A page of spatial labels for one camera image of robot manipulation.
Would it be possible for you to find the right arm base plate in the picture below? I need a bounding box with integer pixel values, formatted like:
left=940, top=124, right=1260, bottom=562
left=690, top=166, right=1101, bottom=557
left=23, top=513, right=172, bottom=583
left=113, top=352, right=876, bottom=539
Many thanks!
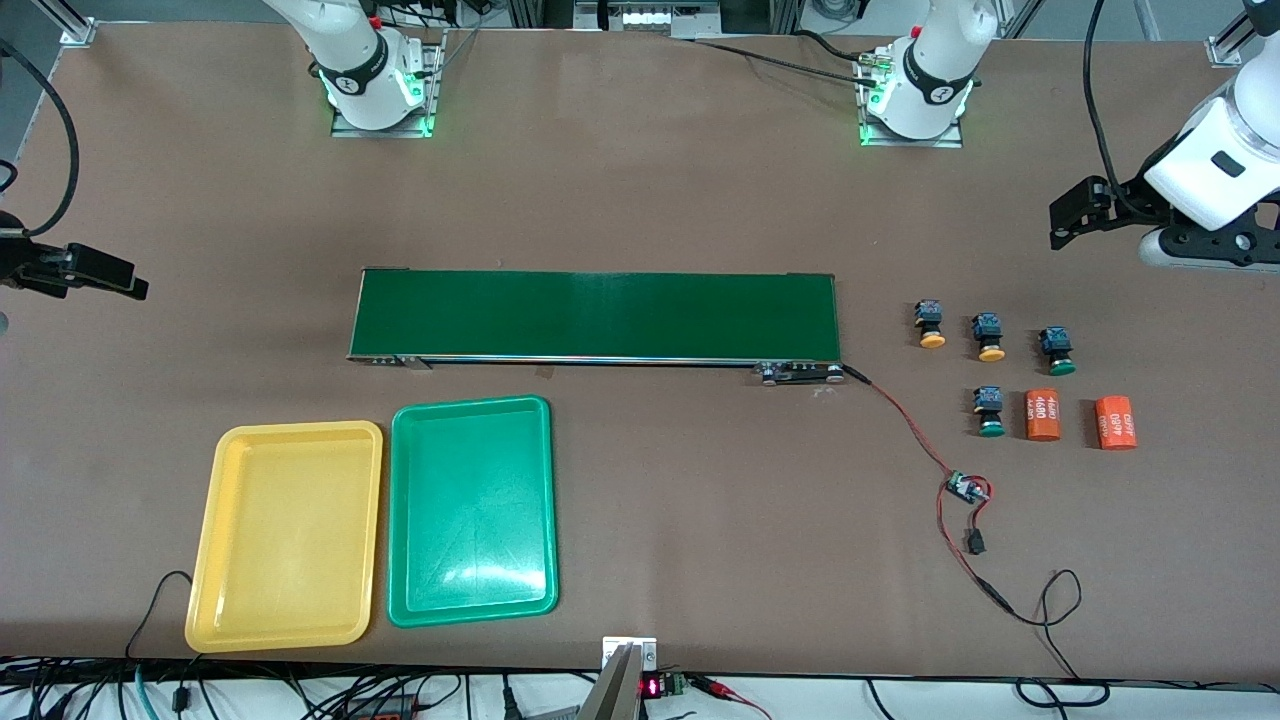
left=330, top=30, right=447, bottom=139

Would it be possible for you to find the green conveyor belt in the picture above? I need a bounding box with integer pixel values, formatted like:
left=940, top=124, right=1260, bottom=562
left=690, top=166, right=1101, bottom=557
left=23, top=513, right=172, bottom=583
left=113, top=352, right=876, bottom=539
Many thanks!
left=346, top=267, right=847, bottom=387

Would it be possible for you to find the yellow plastic tray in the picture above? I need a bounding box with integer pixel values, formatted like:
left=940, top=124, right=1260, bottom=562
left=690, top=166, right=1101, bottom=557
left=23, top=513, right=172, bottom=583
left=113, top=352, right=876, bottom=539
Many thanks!
left=184, top=420, right=385, bottom=654

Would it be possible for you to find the tangled black cable bundle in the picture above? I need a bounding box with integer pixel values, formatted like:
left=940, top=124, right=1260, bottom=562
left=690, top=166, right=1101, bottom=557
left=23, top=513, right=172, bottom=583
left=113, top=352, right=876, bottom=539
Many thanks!
left=0, top=662, right=581, bottom=720

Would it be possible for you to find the aluminium frame profile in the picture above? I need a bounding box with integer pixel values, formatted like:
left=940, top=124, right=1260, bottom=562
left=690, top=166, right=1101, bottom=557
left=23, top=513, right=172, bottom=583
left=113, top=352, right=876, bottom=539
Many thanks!
left=1205, top=8, right=1259, bottom=69
left=40, top=0, right=97, bottom=47

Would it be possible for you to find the black base supply cable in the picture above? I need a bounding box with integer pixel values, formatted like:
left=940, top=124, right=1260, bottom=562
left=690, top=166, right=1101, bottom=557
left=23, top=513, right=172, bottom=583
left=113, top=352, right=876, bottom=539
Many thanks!
left=690, top=30, right=886, bottom=89

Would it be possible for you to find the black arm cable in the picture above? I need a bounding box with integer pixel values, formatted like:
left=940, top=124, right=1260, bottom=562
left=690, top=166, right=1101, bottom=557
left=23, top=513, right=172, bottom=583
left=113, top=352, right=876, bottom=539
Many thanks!
left=1084, top=0, right=1136, bottom=193
left=0, top=45, right=81, bottom=239

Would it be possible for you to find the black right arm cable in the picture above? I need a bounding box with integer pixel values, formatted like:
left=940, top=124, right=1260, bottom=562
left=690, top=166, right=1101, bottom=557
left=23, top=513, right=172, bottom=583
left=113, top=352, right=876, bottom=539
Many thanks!
left=0, top=45, right=81, bottom=239

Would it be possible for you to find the green plastic tray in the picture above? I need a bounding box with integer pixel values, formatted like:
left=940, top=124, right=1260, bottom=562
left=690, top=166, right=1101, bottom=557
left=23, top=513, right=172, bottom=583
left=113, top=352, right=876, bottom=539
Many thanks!
left=386, top=396, right=559, bottom=629

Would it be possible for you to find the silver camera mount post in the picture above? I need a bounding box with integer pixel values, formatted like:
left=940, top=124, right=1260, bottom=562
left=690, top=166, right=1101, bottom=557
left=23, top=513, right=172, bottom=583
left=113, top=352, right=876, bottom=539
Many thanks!
left=575, top=636, right=661, bottom=720

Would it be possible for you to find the red black power lead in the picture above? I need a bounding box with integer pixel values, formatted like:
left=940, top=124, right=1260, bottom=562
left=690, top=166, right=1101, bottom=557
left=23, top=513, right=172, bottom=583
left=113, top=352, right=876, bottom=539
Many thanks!
left=935, top=478, right=1016, bottom=613

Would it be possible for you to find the metal box with white label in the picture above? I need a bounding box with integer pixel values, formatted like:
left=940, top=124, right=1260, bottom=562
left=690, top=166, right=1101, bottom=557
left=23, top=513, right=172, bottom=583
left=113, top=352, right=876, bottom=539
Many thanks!
left=575, top=0, right=723, bottom=39

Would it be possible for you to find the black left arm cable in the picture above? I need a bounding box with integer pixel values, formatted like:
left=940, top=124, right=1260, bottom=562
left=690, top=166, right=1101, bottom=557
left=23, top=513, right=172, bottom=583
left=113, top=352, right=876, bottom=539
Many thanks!
left=1084, top=0, right=1136, bottom=193

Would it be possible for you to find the black cable on table edge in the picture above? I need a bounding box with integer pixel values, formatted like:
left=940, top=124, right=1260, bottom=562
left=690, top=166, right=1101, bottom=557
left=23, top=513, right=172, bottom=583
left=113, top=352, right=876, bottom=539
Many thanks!
left=125, top=570, right=196, bottom=663

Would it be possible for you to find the orange printed cylinder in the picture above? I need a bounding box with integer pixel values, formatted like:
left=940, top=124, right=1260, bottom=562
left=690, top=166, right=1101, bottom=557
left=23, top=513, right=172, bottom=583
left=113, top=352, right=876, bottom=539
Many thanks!
left=1024, top=389, right=1062, bottom=442
left=1094, top=395, right=1140, bottom=452

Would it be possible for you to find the thin black cable loop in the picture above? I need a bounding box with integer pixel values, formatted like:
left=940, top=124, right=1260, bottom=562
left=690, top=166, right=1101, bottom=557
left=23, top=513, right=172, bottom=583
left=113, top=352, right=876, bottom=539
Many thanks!
left=1003, top=568, right=1113, bottom=709

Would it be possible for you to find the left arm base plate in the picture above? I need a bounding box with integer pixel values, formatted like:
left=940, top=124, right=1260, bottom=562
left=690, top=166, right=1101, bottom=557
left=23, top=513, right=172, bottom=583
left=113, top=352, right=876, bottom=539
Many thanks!
left=856, top=50, right=967, bottom=149

